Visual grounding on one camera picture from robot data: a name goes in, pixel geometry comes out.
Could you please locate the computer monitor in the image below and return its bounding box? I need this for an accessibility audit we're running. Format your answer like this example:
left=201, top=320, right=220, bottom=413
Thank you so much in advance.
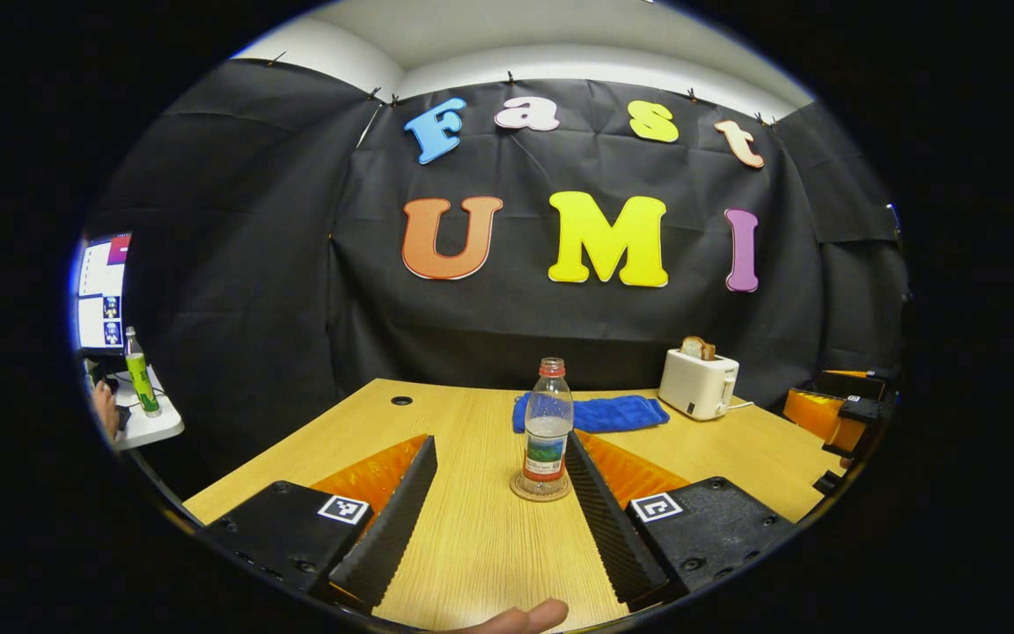
left=76, top=232, right=133, bottom=355

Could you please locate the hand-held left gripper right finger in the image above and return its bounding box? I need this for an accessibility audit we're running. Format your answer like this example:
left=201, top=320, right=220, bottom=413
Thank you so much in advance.
left=564, top=430, right=798, bottom=610

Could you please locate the blue towel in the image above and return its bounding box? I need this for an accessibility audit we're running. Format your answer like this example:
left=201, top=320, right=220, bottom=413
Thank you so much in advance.
left=512, top=393, right=671, bottom=434

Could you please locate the black backdrop cloth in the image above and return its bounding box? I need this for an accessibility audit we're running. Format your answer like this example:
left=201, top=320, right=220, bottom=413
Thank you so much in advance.
left=84, top=57, right=910, bottom=481

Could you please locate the round cork coaster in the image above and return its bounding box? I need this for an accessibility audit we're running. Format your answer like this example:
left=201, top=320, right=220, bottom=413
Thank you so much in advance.
left=510, top=471, right=572, bottom=504

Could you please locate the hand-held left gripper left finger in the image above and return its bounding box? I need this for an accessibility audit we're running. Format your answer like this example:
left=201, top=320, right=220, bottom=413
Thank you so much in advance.
left=195, top=434, right=438, bottom=615

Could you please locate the clear plastic water bottle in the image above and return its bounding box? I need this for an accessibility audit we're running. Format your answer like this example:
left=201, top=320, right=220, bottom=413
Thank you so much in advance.
left=522, top=357, right=576, bottom=496

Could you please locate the white toaster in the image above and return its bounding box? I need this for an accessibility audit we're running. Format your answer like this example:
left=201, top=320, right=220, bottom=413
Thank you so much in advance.
left=658, top=347, right=740, bottom=421

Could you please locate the green drink bottle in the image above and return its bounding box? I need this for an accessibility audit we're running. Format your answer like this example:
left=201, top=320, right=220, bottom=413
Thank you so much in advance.
left=123, top=327, right=162, bottom=417

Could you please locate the white side table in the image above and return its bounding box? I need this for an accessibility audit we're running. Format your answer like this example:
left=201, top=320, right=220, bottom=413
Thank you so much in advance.
left=89, top=365, right=185, bottom=452

